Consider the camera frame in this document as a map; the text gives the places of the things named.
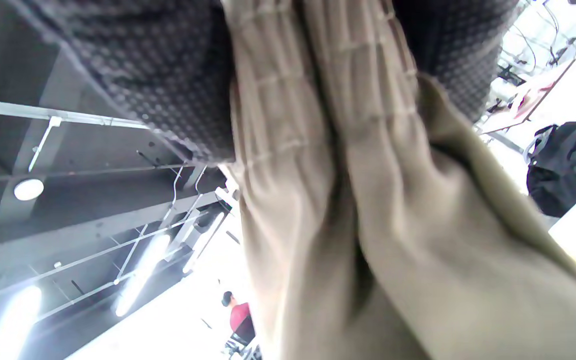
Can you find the black backpack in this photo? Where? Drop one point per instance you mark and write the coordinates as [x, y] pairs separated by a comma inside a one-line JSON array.
[[563, 170]]

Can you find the tan shorts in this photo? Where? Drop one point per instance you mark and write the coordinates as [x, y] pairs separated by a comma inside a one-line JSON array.
[[393, 225]]

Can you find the round ceiling light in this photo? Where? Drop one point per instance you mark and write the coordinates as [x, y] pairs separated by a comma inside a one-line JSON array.
[[28, 189]]

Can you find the person's right hand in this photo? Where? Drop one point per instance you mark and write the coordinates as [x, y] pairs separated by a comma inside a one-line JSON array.
[[158, 65]]

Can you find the long ceiling light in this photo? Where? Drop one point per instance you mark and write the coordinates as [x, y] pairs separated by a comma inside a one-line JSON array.
[[13, 320], [143, 275]]

